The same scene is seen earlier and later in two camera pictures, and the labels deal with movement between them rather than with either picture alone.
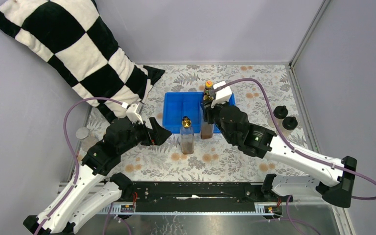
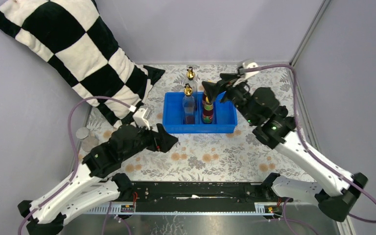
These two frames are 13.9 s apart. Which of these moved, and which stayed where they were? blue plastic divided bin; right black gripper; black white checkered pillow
Moved: right black gripper
Stayed: blue plastic divided bin; black white checkered pillow
